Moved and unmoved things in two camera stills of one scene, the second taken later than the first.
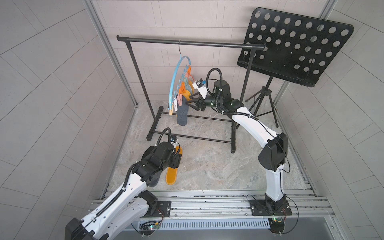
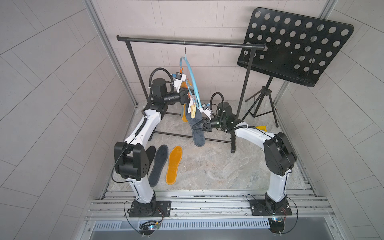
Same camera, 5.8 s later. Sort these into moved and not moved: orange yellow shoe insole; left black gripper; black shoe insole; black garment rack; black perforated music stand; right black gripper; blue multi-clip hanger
Moved: right black gripper; left black gripper; blue multi-clip hanger
Not moved: orange yellow shoe insole; black garment rack; black perforated music stand; black shoe insole
